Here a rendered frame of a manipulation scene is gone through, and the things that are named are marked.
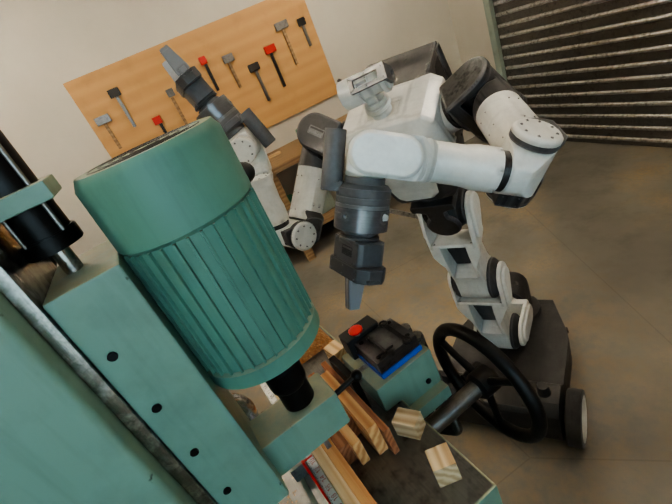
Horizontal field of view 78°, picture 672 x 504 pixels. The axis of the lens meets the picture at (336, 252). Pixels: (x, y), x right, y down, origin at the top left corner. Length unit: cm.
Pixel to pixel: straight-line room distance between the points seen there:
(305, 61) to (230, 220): 358
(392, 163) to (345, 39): 361
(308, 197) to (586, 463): 131
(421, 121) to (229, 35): 303
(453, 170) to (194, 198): 39
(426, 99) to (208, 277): 67
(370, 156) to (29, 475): 53
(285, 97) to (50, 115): 180
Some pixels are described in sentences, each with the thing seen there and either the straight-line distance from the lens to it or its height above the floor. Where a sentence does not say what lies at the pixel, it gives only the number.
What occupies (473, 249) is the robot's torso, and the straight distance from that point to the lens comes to 133.
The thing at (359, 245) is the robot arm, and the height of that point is 125.
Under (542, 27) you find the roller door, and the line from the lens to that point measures 403.
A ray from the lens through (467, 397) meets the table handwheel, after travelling 93.
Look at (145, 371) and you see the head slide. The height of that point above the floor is 130.
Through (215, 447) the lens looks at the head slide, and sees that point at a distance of 60.
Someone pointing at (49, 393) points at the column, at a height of 135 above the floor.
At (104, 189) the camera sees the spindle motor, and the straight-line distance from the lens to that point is 47.
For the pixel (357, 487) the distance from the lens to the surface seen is 74.
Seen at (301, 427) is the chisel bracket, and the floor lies 106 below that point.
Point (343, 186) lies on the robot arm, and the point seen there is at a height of 133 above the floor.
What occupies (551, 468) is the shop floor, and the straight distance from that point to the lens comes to 180.
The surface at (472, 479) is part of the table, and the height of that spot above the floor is 90.
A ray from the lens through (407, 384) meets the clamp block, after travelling 85.
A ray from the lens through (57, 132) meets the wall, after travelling 383.
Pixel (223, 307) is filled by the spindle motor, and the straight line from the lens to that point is 50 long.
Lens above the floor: 153
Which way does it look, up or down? 26 degrees down
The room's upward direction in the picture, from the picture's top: 24 degrees counter-clockwise
